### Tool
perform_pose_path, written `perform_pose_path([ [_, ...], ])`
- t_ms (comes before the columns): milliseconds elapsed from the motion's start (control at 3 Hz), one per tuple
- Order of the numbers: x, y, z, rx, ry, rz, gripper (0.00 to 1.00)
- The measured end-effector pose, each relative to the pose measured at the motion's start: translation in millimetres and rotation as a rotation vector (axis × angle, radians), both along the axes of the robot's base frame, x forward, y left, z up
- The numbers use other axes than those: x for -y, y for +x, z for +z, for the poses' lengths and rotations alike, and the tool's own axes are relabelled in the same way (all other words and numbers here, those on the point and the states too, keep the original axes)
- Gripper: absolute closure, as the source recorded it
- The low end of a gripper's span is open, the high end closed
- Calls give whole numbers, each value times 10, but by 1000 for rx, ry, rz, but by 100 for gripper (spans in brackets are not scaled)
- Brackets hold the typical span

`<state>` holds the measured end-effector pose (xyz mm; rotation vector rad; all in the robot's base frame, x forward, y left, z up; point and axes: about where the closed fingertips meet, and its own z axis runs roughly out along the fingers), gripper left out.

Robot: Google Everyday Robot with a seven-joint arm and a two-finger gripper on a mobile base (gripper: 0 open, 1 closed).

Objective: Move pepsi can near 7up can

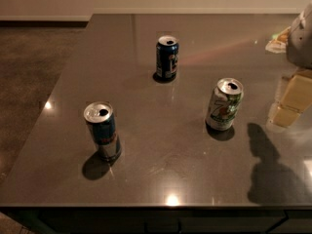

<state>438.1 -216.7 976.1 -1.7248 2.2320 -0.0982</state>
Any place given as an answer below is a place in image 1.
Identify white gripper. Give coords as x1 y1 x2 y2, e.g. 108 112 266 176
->
268 3 312 128

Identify blue pepsi can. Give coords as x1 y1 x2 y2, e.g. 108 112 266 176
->
156 35 179 81

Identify white green 7up can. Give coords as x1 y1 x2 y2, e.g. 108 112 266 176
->
205 78 244 131

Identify blue silver red bull can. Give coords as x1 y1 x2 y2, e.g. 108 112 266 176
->
84 101 121 162

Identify yellow chip bag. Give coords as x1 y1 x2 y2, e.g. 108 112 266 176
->
265 27 291 54

